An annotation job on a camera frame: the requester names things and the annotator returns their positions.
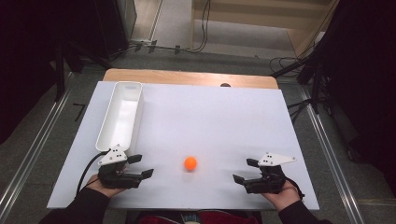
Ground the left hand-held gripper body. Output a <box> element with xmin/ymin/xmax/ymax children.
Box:
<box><xmin>97</xmin><ymin>143</ymin><xmax>143</xmax><ymax>189</ymax></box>

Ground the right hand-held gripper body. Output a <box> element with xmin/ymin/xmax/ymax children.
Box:
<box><xmin>244</xmin><ymin>152</ymin><xmax>297</xmax><ymax>195</ymax></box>

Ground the long white plastic bin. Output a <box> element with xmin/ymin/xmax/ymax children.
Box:
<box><xmin>94</xmin><ymin>80</ymin><xmax>146</xmax><ymax>157</ymax></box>

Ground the orange ball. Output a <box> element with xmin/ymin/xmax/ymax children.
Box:
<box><xmin>183</xmin><ymin>155</ymin><xmax>199</xmax><ymax>172</ymax></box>

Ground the person's right hand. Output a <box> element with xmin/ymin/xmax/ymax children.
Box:
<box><xmin>261</xmin><ymin>180</ymin><xmax>302</xmax><ymax>213</ymax></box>

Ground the person's left hand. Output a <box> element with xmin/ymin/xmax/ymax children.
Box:
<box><xmin>85</xmin><ymin>174</ymin><xmax>126</xmax><ymax>200</ymax></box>

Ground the person's red garment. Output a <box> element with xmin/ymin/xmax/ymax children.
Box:
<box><xmin>135</xmin><ymin>209</ymin><xmax>260</xmax><ymax>224</ymax></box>

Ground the black metal stand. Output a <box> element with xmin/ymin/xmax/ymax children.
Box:
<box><xmin>270</xmin><ymin>54</ymin><xmax>326</xmax><ymax>116</ymax></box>
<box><xmin>53</xmin><ymin>38</ymin><xmax>110</xmax><ymax>104</ymax></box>

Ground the black curtain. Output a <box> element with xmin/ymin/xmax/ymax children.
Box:
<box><xmin>306</xmin><ymin>0</ymin><xmax>396</xmax><ymax>189</ymax></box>
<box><xmin>0</xmin><ymin>0</ymin><xmax>108</xmax><ymax>146</ymax></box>

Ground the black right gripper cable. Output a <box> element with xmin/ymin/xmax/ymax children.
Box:
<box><xmin>283</xmin><ymin>176</ymin><xmax>306</xmax><ymax>201</ymax></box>

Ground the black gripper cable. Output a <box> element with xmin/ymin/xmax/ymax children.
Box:
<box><xmin>283</xmin><ymin>176</ymin><xmax>306</xmax><ymax>201</ymax></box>
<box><xmin>76</xmin><ymin>148</ymin><xmax>112</xmax><ymax>197</ymax></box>

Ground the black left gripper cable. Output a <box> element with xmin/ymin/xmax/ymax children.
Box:
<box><xmin>76</xmin><ymin>148</ymin><xmax>112</xmax><ymax>197</ymax></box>

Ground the metal floor rail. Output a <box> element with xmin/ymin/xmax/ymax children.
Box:
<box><xmin>0</xmin><ymin>72</ymin><xmax>75</xmax><ymax>217</ymax></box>
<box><xmin>299</xmin><ymin>86</ymin><xmax>366</xmax><ymax>224</ymax></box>

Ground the black floor cable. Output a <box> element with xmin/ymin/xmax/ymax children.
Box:
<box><xmin>287</xmin><ymin>98</ymin><xmax>313</xmax><ymax>125</ymax></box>

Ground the black hanging cable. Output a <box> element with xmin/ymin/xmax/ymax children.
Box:
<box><xmin>178</xmin><ymin>0</ymin><xmax>212</xmax><ymax>54</ymax></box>

